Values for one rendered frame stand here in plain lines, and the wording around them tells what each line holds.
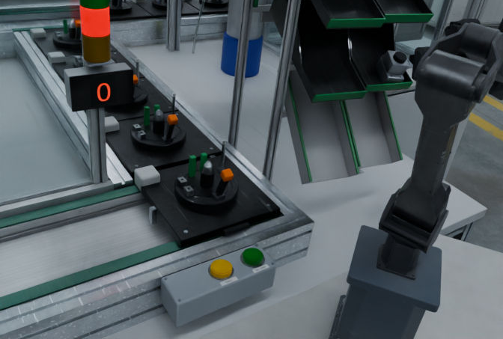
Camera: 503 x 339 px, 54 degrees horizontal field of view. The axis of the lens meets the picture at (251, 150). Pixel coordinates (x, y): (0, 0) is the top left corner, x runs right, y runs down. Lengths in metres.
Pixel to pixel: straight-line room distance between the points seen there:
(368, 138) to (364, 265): 0.49
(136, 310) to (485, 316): 0.71
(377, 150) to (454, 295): 0.38
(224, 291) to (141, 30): 1.48
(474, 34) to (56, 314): 0.74
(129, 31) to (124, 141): 0.97
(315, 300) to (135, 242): 0.39
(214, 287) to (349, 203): 0.55
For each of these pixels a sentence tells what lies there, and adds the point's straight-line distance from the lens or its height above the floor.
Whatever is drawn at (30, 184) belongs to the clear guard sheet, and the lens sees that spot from 1.12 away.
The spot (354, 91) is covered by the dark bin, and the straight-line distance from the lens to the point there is 1.10.
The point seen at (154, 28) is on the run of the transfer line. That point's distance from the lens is 2.23.
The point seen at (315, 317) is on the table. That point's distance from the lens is 1.04.
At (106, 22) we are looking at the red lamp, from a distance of 0.95.
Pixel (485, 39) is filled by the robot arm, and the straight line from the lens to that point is 0.71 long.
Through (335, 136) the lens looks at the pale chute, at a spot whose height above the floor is 1.06.
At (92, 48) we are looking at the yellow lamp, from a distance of 0.96.
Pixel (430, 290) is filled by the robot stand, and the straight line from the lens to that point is 0.87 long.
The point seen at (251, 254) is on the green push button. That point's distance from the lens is 0.96.
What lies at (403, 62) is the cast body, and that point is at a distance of 1.18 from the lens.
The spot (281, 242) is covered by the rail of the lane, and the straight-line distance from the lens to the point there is 1.06.
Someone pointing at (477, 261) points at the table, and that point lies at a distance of 1.32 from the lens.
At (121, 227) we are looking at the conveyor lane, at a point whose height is 0.92.
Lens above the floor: 1.63
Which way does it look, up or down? 31 degrees down
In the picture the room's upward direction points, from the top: 8 degrees clockwise
